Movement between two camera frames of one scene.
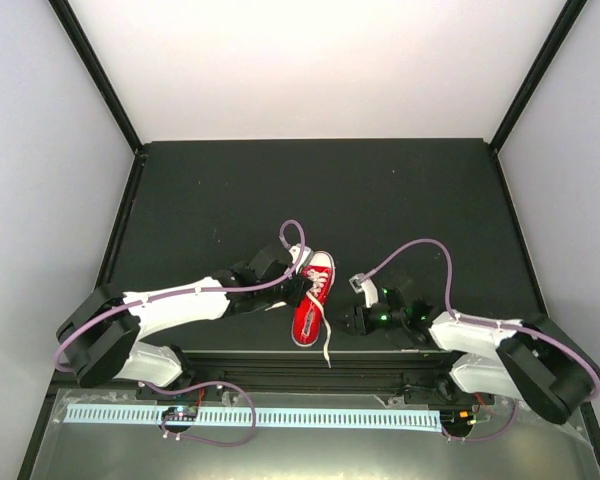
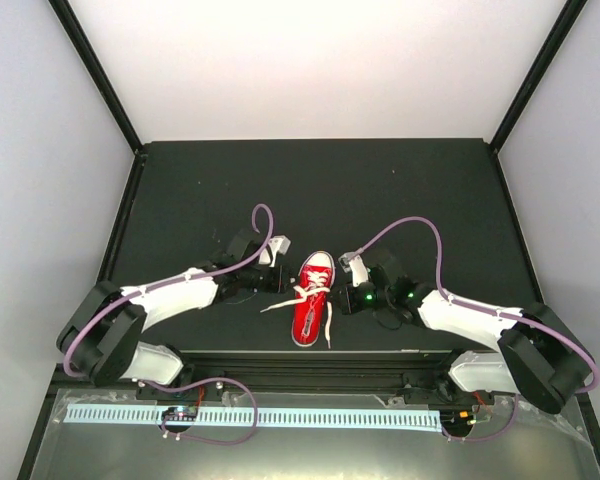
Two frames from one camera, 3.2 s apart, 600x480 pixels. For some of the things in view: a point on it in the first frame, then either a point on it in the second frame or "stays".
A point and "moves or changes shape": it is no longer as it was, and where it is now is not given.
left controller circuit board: [180, 413] stays
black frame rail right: [539, 295] stays
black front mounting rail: [310, 373] stays
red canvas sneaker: [317, 278] stays
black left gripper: [302, 285] -> [278, 285]
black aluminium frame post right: [538, 73] stays
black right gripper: [353, 312] -> [348, 304]
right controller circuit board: [456, 419] stays
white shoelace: [318, 281] moves or changes shape
